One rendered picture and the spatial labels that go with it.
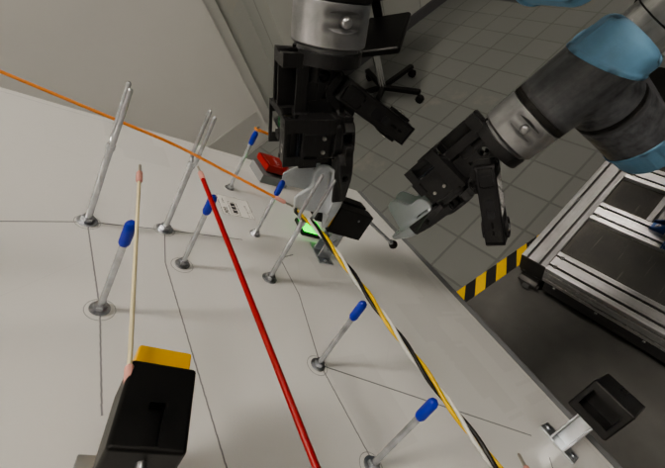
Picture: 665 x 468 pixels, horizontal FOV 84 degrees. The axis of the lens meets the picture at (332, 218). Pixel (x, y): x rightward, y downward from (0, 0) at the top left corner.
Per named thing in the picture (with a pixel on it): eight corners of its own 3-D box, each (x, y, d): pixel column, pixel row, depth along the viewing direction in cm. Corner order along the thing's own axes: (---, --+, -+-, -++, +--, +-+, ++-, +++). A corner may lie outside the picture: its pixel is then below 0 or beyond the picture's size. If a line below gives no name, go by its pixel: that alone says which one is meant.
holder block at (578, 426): (595, 442, 50) (654, 398, 47) (567, 469, 42) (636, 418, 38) (565, 411, 53) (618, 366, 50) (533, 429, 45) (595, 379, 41)
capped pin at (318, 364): (308, 363, 35) (354, 298, 32) (315, 355, 36) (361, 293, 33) (319, 374, 35) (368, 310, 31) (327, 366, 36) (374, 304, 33)
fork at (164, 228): (153, 223, 40) (201, 106, 35) (170, 225, 42) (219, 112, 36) (156, 234, 39) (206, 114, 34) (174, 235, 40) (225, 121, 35)
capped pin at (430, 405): (367, 477, 28) (433, 410, 25) (360, 456, 30) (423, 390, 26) (382, 475, 29) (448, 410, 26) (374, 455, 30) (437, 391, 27)
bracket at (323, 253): (332, 265, 53) (350, 238, 51) (319, 262, 52) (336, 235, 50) (322, 245, 56) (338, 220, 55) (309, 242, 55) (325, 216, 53)
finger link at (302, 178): (276, 200, 52) (281, 142, 45) (317, 196, 54) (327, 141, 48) (282, 215, 50) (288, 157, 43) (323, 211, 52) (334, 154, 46)
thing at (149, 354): (122, 390, 20) (134, 365, 19) (129, 367, 21) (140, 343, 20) (176, 397, 21) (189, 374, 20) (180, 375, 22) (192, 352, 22)
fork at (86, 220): (75, 213, 35) (117, 76, 30) (97, 217, 37) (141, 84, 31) (75, 226, 34) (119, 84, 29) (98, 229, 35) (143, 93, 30)
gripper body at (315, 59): (267, 144, 45) (269, 37, 39) (332, 142, 48) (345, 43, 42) (283, 174, 40) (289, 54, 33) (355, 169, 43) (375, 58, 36)
